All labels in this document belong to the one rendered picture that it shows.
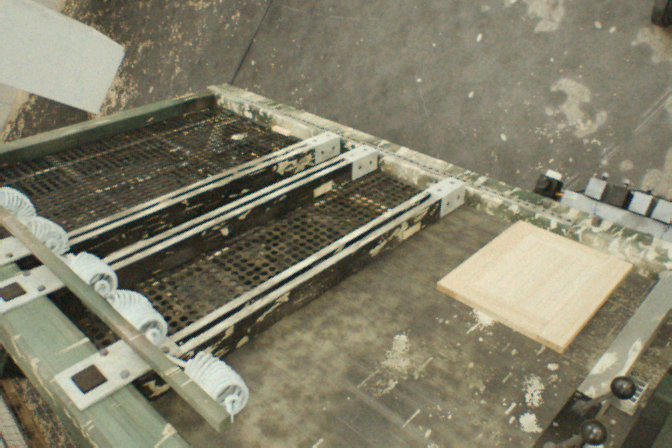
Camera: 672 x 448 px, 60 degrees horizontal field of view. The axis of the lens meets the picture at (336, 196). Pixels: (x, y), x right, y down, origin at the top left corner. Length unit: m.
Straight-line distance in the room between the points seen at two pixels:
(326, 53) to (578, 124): 1.51
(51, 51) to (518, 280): 4.00
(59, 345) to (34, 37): 3.73
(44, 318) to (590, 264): 1.26
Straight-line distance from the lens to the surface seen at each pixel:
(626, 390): 1.08
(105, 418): 1.06
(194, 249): 1.53
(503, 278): 1.47
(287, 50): 3.70
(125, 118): 2.38
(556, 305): 1.43
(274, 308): 1.28
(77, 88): 4.99
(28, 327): 1.29
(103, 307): 1.01
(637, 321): 1.42
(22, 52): 4.78
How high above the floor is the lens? 2.51
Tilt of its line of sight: 53 degrees down
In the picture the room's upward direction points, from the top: 72 degrees counter-clockwise
